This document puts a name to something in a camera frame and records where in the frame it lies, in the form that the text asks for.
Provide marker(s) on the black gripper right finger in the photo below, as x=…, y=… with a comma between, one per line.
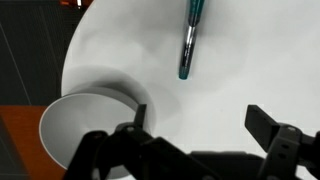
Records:
x=263, y=130

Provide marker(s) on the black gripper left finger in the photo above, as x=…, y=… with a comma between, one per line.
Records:
x=133, y=156

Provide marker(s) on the teal and black pen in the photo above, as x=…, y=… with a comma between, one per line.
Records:
x=188, y=43

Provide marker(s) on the white round bowl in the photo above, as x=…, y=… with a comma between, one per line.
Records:
x=83, y=120

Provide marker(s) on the small white paper slip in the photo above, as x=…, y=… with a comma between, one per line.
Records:
x=79, y=2

